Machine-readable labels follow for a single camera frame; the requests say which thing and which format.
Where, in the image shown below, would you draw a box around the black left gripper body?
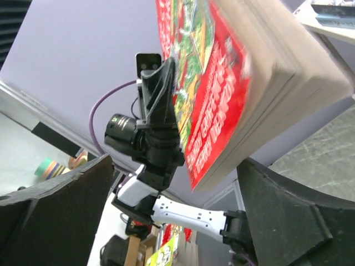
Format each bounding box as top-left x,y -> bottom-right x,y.
133,120 -> 185,167

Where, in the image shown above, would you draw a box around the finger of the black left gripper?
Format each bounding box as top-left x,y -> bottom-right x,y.
141,58 -> 177,129

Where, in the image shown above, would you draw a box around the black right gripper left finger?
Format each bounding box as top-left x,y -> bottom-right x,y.
1,155 -> 113,265

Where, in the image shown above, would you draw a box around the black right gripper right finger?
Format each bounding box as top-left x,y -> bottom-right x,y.
237,158 -> 354,266

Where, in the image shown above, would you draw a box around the red 13-Storey Treehouse book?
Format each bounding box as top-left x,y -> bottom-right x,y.
156,1 -> 353,191

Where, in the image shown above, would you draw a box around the Little Women book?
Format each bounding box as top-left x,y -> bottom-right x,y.
311,0 -> 354,17

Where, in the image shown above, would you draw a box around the colourful tape rolls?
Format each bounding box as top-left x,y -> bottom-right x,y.
34,151 -> 88,180

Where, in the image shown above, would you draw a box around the white two-tier shelf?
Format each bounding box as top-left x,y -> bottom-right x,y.
291,0 -> 355,98

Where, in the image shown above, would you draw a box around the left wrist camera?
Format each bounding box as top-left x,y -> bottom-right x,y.
135,53 -> 162,79

